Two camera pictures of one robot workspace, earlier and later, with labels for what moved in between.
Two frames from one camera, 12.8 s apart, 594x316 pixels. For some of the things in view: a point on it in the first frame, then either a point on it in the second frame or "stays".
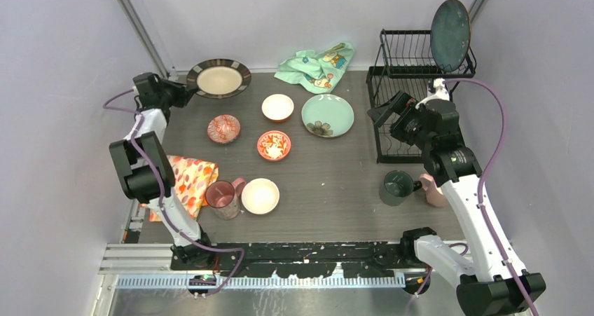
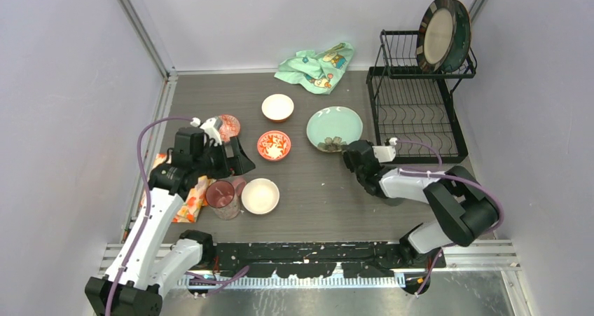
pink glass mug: x=223 y=197 stays
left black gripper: x=185 y=92 → x=237 y=165
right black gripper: x=380 y=114 → x=348 y=160
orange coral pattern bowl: x=274 y=145 stays
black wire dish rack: x=406 y=64 stays
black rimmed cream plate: x=219 y=78 → x=436 y=34
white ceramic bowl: x=260 y=195 stays
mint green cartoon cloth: x=318 y=72 stays
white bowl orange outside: x=277 y=108 stays
